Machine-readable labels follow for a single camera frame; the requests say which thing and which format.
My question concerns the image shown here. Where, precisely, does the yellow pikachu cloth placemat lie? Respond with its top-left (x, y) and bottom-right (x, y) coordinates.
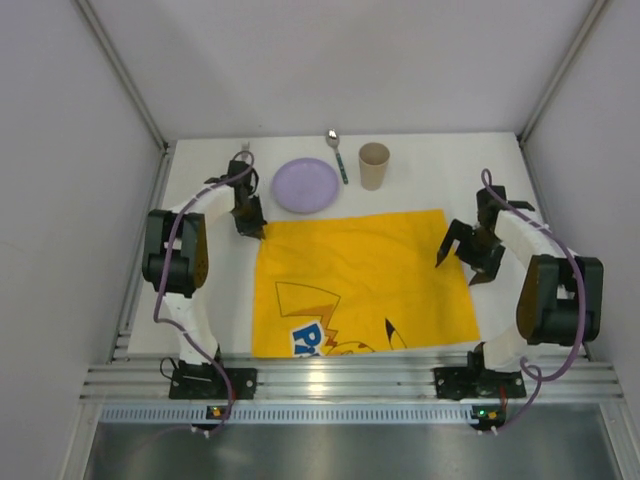
top-left (251, 210), bottom-right (480, 358)

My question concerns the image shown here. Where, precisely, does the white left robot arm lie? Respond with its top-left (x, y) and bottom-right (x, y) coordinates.
top-left (142, 149), bottom-right (267, 387)

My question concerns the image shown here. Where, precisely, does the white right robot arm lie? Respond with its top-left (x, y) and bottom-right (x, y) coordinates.
top-left (434, 186), bottom-right (604, 400)

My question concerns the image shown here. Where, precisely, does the purple plastic plate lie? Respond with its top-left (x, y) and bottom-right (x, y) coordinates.
top-left (271, 157), bottom-right (341, 214)

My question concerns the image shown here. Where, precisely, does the beige paper cup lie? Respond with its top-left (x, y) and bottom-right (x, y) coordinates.
top-left (358, 142), bottom-right (391, 191)

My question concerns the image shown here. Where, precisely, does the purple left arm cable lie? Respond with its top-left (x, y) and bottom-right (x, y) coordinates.
top-left (152, 151), bottom-right (256, 436)

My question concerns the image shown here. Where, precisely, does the left aluminium frame post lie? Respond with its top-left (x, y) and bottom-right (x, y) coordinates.
top-left (73, 0), bottom-right (169, 151)

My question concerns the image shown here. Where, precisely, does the aluminium frame post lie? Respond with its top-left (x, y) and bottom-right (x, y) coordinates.
top-left (517, 0), bottom-right (614, 146)
top-left (73, 0), bottom-right (169, 151)

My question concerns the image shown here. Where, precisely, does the metal spoon teal handle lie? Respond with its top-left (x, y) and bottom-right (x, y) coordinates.
top-left (325, 129), bottom-right (349, 185)

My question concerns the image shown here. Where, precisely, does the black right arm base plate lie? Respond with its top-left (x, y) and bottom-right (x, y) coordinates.
top-left (433, 367), bottom-right (526, 401)

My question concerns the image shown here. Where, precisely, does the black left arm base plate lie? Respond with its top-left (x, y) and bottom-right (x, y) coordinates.
top-left (168, 364), bottom-right (258, 400)

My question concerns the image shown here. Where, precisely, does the aluminium mounting rail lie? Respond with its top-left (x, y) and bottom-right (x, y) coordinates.
top-left (80, 330), bottom-right (624, 403)

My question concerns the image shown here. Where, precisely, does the slotted grey cable duct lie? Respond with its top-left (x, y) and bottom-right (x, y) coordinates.
top-left (99, 403), bottom-right (506, 425)

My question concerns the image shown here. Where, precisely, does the right aluminium frame post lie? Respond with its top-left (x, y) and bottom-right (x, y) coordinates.
top-left (517, 0), bottom-right (614, 146)

